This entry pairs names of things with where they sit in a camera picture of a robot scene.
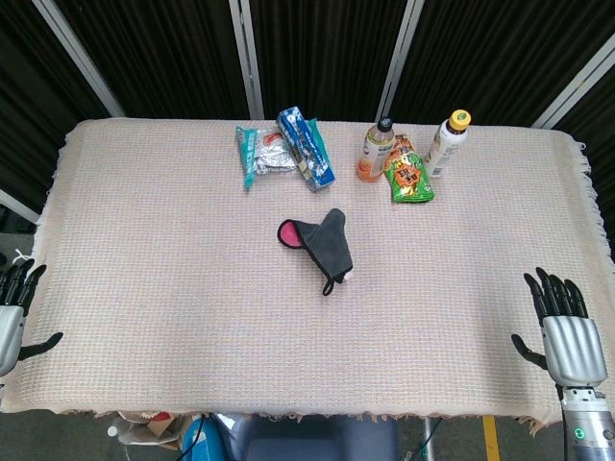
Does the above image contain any metal table leg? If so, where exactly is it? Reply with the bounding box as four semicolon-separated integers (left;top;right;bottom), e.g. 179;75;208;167
422;416;441;461

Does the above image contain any blue cookie package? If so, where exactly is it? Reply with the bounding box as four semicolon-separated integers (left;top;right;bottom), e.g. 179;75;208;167
277;107;336;193

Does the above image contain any dark pleated curtain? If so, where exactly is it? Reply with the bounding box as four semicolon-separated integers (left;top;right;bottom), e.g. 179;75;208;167
0;0;615;217

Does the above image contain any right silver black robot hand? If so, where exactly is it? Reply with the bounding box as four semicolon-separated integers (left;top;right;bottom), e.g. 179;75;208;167
510;267;608;387

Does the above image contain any orange drink bottle black cap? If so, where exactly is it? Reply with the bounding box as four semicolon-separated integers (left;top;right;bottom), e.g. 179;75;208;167
356;116;396;182

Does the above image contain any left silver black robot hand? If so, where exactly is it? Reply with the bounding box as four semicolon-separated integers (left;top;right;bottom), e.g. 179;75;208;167
0;262;64;378

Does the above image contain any beige woven tablecloth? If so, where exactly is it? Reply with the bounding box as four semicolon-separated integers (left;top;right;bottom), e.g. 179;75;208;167
0;118;615;436

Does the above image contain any white bottle yellow cap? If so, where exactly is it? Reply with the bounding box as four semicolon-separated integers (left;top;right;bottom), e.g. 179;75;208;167
421;109;473;179

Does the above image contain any green orange snack bag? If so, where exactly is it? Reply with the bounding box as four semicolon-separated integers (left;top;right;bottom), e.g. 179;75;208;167
382;133;436;205

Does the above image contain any grey and pink cloth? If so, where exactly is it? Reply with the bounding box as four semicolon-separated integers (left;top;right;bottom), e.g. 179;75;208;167
277;207;355;297

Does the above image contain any blue-grey robot torso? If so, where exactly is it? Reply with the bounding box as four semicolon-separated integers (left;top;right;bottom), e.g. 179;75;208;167
213;411;400;461

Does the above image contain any brown cardboard box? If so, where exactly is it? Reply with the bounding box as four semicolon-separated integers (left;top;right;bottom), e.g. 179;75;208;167
114;410;182;450

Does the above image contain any silver teal snack packet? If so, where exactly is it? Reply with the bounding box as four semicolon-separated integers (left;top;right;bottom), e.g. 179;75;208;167
234;125;299;192

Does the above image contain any white metal partition post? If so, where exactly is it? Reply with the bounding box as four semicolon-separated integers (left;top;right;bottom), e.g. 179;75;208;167
374;0;427;124
0;188;40;225
229;0;265;120
32;0;127;119
530;45;615;130

